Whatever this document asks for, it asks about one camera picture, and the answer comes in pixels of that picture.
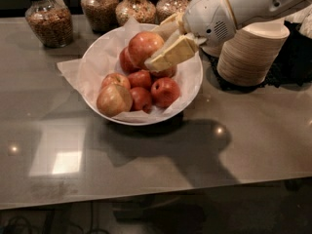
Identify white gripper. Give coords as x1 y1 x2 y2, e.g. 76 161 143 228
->
144 0 236 72

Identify yellow-red apple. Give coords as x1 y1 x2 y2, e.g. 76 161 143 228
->
128 31 164 69

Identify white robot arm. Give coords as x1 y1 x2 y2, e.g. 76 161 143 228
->
144 0 312 72

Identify back right yellowish apple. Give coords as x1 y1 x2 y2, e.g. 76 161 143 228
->
150 66 176 78

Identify front right red apple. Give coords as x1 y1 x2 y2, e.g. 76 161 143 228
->
151 77 180 108

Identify dark red back apple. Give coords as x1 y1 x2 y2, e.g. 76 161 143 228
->
119 47 139 73

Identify small hidden red apple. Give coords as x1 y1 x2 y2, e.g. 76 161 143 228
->
128 70 152 90

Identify front middle red apple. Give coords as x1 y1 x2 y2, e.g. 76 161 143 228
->
131 87 152 113

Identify left red apple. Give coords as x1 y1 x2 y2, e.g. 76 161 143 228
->
101 72 131 90

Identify front left large apple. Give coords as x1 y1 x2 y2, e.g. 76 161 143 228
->
97 84 133 117

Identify cereal jar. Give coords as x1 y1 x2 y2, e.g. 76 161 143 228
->
25 0 73 48
156 0 189 22
115 0 156 25
80 0 119 32

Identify back stack paper bowls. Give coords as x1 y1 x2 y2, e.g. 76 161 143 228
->
202 45 223 58

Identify white paper liner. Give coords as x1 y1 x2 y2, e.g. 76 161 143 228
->
56 16 203 125

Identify black mat under bowls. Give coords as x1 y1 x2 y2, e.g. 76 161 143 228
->
205 21 312 93

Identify far left cereal jar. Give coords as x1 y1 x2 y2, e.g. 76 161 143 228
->
25 0 73 48

